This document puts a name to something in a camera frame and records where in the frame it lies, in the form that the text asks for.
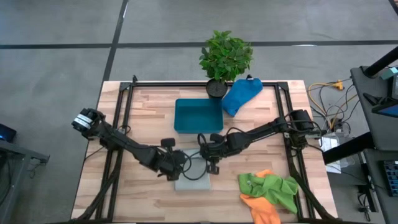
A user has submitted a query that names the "black device with blue light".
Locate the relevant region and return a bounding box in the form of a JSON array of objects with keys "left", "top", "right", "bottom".
[{"left": 0, "top": 123, "right": 17, "bottom": 143}]

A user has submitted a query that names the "black desk leg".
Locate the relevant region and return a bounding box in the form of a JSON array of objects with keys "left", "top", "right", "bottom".
[{"left": 322, "top": 131, "right": 376, "bottom": 165}]

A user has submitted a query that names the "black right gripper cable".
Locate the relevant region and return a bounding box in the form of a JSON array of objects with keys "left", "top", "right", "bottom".
[{"left": 181, "top": 149, "right": 210, "bottom": 182}]

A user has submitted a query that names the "tablet with blue screen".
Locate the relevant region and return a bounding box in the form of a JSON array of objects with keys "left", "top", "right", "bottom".
[{"left": 371, "top": 103, "right": 398, "bottom": 119}]

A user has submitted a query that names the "blue microfiber towel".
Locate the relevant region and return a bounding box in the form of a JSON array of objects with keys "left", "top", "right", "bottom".
[{"left": 221, "top": 77, "right": 264, "bottom": 118}]

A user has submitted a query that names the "green potted plant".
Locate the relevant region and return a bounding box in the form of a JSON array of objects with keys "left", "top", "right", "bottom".
[{"left": 198, "top": 29, "right": 254, "bottom": 99}]

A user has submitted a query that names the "dark grey desk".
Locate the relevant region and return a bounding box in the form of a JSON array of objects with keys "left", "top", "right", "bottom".
[
  {"left": 363, "top": 148, "right": 398, "bottom": 224},
  {"left": 350, "top": 65, "right": 398, "bottom": 151}
]

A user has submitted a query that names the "black wedge-shaped device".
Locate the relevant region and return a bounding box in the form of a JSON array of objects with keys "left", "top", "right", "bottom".
[{"left": 363, "top": 92, "right": 379, "bottom": 106}]

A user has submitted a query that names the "orange microfiber towel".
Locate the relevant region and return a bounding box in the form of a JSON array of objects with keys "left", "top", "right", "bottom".
[{"left": 239, "top": 169, "right": 282, "bottom": 224}]

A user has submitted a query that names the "grey side table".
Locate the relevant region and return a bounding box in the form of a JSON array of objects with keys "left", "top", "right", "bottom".
[{"left": 0, "top": 139, "right": 50, "bottom": 224}]

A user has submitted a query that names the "grey microfiber towel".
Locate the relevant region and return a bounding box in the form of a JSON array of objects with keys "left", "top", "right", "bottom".
[{"left": 174, "top": 148, "right": 212, "bottom": 192}]

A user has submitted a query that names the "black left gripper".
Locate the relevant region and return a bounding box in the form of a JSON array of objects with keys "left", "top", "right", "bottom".
[{"left": 154, "top": 137, "right": 188, "bottom": 182}]

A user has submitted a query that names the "green microfiber towel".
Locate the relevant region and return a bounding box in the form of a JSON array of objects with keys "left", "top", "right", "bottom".
[{"left": 238, "top": 172, "right": 300, "bottom": 215}]

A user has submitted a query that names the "yellow extension cable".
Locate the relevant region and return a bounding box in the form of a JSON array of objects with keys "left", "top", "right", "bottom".
[{"left": 307, "top": 79, "right": 359, "bottom": 130}]

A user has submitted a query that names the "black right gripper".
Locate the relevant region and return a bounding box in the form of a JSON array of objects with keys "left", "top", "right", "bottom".
[{"left": 199, "top": 133, "right": 234, "bottom": 175}]

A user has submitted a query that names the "black aluminium table frame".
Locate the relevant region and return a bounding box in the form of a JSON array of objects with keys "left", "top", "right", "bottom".
[{"left": 72, "top": 74, "right": 340, "bottom": 223}]

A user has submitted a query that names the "teal plastic bin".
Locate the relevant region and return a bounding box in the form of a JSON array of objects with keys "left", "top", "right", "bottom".
[{"left": 174, "top": 98, "right": 224, "bottom": 134}]

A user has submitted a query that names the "small teal box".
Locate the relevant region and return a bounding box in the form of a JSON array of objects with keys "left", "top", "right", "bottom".
[{"left": 381, "top": 66, "right": 398, "bottom": 80}]

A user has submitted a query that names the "black keyboard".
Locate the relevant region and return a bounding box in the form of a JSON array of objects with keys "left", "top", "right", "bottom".
[{"left": 382, "top": 160, "right": 398, "bottom": 197}]

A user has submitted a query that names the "black pole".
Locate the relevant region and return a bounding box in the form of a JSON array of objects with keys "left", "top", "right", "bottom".
[{"left": 363, "top": 45, "right": 398, "bottom": 78}]

